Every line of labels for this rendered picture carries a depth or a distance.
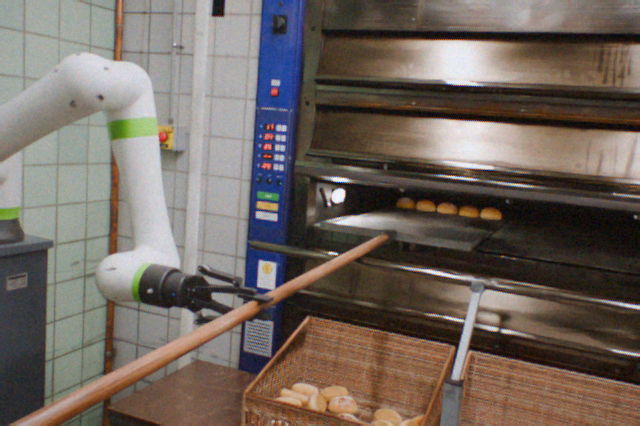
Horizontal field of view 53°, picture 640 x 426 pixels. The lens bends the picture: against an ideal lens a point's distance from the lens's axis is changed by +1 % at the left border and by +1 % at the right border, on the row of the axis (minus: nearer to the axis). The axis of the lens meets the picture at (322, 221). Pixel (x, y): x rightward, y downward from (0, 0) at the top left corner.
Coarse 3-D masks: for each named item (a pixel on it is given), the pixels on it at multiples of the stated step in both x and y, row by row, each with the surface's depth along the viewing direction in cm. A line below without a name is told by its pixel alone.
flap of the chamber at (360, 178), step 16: (320, 176) 216; (336, 176) 211; (352, 176) 209; (368, 176) 207; (384, 176) 205; (448, 192) 207; (464, 192) 195; (480, 192) 193; (496, 192) 191; (512, 192) 190; (528, 192) 188; (576, 208) 199; (592, 208) 188; (608, 208) 180; (624, 208) 178
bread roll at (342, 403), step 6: (342, 396) 217; (348, 396) 217; (330, 402) 216; (336, 402) 215; (342, 402) 214; (348, 402) 215; (354, 402) 216; (330, 408) 215; (336, 408) 214; (342, 408) 214; (348, 408) 214; (354, 408) 215
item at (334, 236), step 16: (336, 240) 230; (352, 240) 228; (368, 240) 225; (432, 256) 217; (448, 256) 214; (464, 256) 212; (480, 256) 210; (496, 256) 208; (512, 256) 209; (544, 272) 203; (560, 272) 201; (576, 272) 199; (592, 272) 197; (608, 272) 196; (624, 272) 197
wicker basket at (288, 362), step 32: (320, 320) 232; (288, 352) 220; (320, 352) 231; (352, 352) 226; (384, 352) 222; (416, 352) 218; (448, 352) 215; (256, 384) 199; (288, 384) 224; (320, 384) 228; (384, 384) 220; (416, 384) 217; (256, 416) 193; (288, 416) 188; (320, 416) 184; (416, 416) 215
